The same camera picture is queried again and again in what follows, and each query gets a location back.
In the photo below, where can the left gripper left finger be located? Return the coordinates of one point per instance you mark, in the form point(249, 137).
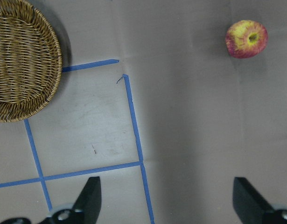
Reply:
point(86, 208)

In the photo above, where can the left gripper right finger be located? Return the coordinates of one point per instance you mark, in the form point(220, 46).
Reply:
point(251, 207)

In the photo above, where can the yellow red striped apple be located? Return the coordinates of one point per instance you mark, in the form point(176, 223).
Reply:
point(246, 38)

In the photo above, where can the brown wicker basket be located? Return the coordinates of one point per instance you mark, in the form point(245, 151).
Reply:
point(30, 60)

